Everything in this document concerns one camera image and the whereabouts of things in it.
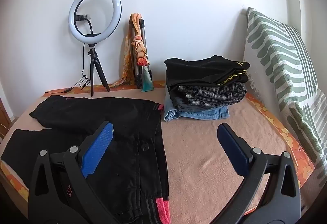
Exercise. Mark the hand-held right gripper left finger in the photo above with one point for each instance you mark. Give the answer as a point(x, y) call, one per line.
point(98, 147)

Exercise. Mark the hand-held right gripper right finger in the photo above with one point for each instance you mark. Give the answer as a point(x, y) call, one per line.
point(233, 150)

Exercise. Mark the black pants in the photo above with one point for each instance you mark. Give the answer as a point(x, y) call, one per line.
point(122, 116)

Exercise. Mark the beige blanket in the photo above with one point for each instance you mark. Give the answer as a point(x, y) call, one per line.
point(204, 162)

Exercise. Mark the blue folded jeans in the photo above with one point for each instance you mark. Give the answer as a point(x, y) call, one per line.
point(199, 114)

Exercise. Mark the orange floral bed sheet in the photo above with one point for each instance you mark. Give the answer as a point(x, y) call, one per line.
point(293, 142)

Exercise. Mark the grey tweed folded garment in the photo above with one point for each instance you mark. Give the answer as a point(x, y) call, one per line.
point(204, 96)

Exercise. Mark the black mini tripod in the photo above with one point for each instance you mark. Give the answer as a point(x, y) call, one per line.
point(92, 60)

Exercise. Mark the black folded garment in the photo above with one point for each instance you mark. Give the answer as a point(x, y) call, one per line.
point(199, 68)

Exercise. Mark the green striped pillow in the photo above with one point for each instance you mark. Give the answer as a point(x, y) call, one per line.
point(276, 55)

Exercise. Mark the orange patterned scarf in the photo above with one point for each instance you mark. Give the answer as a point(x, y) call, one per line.
point(138, 42)

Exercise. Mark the black phone holder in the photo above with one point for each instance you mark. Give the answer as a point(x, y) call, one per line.
point(81, 17)

